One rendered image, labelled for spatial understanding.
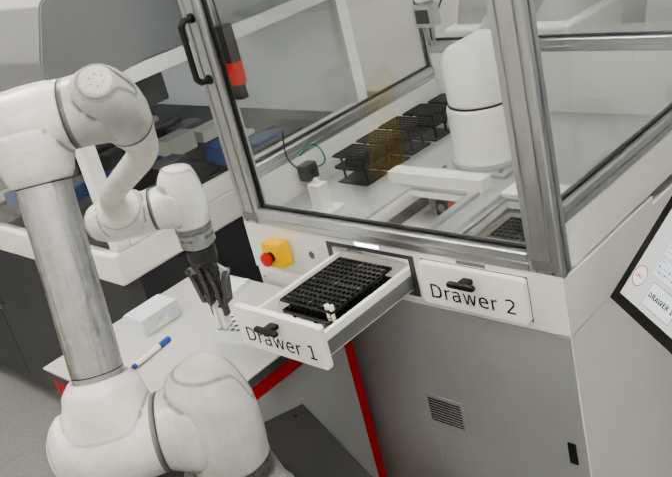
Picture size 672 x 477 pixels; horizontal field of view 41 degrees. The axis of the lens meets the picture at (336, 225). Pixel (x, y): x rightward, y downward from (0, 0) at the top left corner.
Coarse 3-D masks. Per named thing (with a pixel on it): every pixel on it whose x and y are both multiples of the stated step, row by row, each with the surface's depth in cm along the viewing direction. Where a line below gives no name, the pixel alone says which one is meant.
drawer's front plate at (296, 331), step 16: (240, 304) 213; (240, 320) 214; (256, 320) 209; (272, 320) 204; (288, 320) 200; (304, 320) 198; (256, 336) 212; (288, 336) 203; (304, 336) 198; (320, 336) 194; (272, 352) 210; (288, 352) 206; (304, 352) 201; (320, 352) 197
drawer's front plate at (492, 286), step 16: (432, 272) 209; (448, 272) 206; (464, 272) 202; (480, 272) 200; (432, 288) 212; (448, 288) 208; (480, 288) 201; (496, 288) 198; (512, 288) 194; (448, 304) 210; (464, 304) 207; (496, 304) 200; (512, 304) 197; (528, 304) 195; (512, 320) 199; (528, 320) 196
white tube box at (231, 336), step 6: (234, 318) 236; (234, 324) 233; (216, 330) 231; (222, 330) 231; (228, 330) 231; (234, 330) 230; (216, 336) 232; (222, 336) 231; (228, 336) 230; (234, 336) 229; (240, 336) 228; (222, 342) 232; (228, 342) 231; (234, 342) 230; (240, 342) 229
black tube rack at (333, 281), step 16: (320, 272) 225; (336, 272) 224; (352, 272) 220; (368, 272) 218; (384, 272) 217; (304, 288) 220; (320, 288) 218; (336, 288) 215; (352, 288) 213; (368, 288) 217; (336, 304) 208; (352, 304) 213; (320, 320) 209
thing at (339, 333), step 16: (336, 256) 233; (352, 256) 232; (368, 256) 228; (400, 272) 216; (288, 288) 222; (384, 288) 211; (400, 288) 215; (272, 304) 219; (288, 304) 223; (368, 304) 208; (384, 304) 212; (336, 320) 202; (352, 320) 204; (368, 320) 208; (336, 336) 201; (352, 336) 205
